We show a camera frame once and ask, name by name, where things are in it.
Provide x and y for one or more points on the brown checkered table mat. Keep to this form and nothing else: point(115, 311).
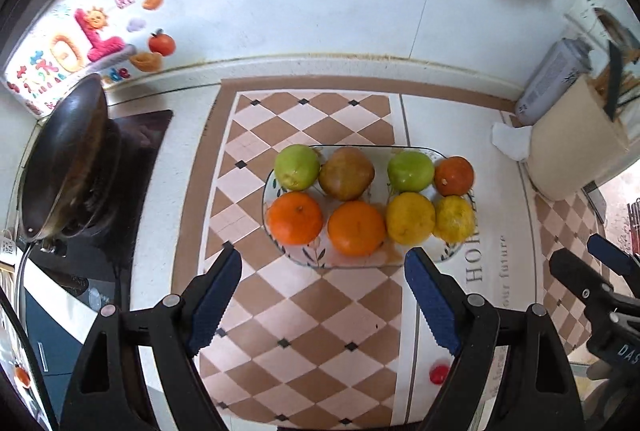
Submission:
point(310, 336)

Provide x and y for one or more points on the brownish green round fruit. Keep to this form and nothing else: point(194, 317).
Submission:
point(346, 173)

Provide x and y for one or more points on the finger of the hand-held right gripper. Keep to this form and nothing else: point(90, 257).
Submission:
point(612, 253)
point(580, 276)

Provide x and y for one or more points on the red cherry tomato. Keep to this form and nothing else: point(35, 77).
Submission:
point(439, 373)

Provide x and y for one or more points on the green apple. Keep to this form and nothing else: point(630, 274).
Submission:
point(297, 167)
point(410, 171)

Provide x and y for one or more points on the black smartphone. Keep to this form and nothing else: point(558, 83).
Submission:
point(594, 197)

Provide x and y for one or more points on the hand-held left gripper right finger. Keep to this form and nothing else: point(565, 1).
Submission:
point(432, 301)

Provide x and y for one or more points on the grey spray can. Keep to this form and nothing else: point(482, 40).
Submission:
point(550, 78)

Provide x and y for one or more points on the floral oval ceramic plate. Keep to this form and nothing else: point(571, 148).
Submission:
point(310, 256)

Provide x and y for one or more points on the colourful wall sticker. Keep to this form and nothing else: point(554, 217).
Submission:
point(95, 46)

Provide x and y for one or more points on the metal spatula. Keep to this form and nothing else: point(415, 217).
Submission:
point(612, 26)

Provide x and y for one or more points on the bundle of wooden chopsticks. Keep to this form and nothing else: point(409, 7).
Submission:
point(600, 78)

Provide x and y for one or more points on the blue kitchen cabinet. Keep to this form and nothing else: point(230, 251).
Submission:
point(50, 316)

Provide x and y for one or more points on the white crumpled tissue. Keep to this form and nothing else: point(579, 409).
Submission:
point(512, 140)

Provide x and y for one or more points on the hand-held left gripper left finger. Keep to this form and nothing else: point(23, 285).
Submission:
point(215, 306)

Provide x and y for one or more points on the dark reddish orange fruit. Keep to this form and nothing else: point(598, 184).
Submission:
point(454, 175)

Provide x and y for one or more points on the beige utensil holder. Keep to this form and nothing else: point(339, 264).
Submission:
point(570, 146)

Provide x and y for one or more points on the small orange round object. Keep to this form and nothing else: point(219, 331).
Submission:
point(22, 376)

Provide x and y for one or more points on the white cup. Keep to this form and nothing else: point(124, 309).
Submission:
point(7, 246)

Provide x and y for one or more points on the bright orange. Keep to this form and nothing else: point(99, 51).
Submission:
point(295, 217)
point(357, 228)

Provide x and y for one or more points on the yellow citrus fruit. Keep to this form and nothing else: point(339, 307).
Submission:
point(455, 218)
point(411, 218)

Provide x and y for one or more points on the black glass gas stove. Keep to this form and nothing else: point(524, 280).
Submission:
point(130, 191)

